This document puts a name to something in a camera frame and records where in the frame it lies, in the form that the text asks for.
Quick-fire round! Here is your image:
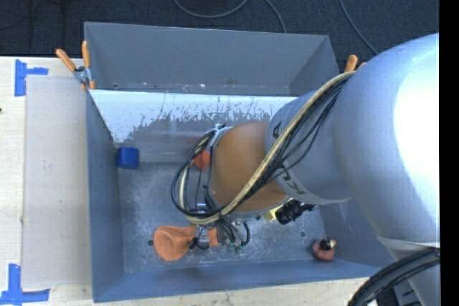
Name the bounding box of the black cylinder on white bracket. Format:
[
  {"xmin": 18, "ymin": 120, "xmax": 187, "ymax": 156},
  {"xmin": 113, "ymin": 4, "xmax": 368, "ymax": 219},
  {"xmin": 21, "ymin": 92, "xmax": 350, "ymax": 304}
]
[{"xmin": 265, "ymin": 199, "xmax": 318, "ymax": 226}]

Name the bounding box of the small orange ball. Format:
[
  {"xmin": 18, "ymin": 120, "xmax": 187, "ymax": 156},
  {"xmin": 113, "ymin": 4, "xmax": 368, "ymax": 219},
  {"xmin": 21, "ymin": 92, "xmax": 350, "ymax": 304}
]
[{"xmin": 193, "ymin": 150, "xmax": 212, "ymax": 171}]

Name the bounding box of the blue sponge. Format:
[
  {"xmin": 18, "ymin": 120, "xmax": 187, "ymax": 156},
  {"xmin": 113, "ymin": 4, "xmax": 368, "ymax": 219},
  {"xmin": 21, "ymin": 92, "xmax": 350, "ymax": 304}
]
[{"xmin": 116, "ymin": 146, "xmax": 140, "ymax": 170}]

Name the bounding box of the grey metal bin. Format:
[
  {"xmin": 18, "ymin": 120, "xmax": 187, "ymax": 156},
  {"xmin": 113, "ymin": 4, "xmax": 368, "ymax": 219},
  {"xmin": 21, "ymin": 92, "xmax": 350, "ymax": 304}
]
[{"xmin": 83, "ymin": 21, "xmax": 395, "ymax": 303}]

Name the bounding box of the red-brown toy figure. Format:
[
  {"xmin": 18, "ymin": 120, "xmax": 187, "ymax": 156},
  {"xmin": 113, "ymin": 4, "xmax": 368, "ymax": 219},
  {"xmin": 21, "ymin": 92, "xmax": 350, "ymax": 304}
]
[{"xmin": 311, "ymin": 236, "xmax": 337, "ymax": 262}]

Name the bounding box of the pale wood flat board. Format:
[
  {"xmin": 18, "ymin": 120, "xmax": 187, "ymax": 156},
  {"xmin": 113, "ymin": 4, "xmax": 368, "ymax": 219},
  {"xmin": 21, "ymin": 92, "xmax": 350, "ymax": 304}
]
[{"xmin": 20, "ymin": 76, "xmax": 91, "ymax": 290}]

